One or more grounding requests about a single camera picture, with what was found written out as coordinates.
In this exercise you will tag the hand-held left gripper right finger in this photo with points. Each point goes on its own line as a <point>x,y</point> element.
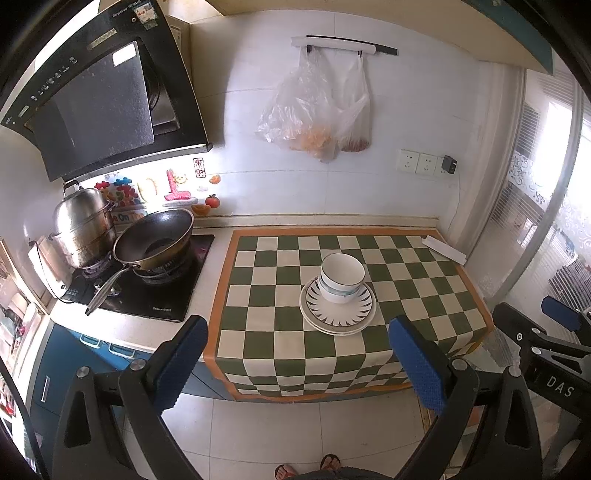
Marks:
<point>418,364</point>

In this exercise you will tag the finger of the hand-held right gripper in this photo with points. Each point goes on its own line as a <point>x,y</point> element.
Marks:
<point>561,312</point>
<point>519,324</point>

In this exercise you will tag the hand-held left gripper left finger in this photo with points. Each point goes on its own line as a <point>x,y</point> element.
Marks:
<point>182,364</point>

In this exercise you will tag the white plate with dark rim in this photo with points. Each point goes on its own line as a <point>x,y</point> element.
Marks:
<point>341,330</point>

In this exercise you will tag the white bowl with blue band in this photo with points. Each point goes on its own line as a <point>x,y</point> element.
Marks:
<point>341,295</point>

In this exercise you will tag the leaf pattern plate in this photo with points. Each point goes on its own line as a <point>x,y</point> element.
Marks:
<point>323,314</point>

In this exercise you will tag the white bowl with dark rim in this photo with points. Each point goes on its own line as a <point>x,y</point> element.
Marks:
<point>341,270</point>

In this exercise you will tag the black gas stove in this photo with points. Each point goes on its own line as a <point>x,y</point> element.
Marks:
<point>152,304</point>

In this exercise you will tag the blue kitchen cabinet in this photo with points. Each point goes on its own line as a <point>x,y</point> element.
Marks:
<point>92,369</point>

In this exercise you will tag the flat white box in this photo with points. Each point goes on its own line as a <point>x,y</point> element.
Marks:
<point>443,249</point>

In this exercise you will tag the green white checkered cloth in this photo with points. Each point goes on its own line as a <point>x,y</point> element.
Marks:
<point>277,314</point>

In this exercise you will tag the sliding glass door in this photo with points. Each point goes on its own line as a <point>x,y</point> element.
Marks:
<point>531,207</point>

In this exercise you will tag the person's right foot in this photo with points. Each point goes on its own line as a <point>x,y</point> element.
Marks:
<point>330,462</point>

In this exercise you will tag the person's foot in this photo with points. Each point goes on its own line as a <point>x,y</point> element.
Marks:
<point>330,462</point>
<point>286,472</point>

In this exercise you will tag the person's dark pants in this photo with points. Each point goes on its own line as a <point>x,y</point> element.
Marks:
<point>341,475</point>

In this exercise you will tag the person's left foot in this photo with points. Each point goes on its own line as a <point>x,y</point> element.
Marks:
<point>286,472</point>

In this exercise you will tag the white electric appliance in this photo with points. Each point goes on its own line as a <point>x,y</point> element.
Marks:
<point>48,267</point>

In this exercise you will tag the cluttered side shelf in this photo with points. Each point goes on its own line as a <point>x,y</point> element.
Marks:
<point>18,323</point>

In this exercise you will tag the black plug charger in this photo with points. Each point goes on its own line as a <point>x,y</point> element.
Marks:
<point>449,165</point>

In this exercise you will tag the stainless steel steamer pot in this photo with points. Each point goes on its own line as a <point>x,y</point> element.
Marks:
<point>83,221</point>

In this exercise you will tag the small clear plastic bag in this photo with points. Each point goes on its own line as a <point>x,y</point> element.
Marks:
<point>355,115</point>

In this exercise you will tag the black range hood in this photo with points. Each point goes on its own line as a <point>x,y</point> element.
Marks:
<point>92,101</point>

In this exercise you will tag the large clear plastic bag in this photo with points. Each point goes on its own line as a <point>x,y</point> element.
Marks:
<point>295,106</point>

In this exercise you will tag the group of colourful wall stickers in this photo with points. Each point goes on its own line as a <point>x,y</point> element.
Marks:
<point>178,191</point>

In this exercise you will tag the white wall socket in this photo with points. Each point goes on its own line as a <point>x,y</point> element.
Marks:
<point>408,161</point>
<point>427,164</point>

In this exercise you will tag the white wall hook rail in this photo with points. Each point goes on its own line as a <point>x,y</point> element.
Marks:
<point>341,42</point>

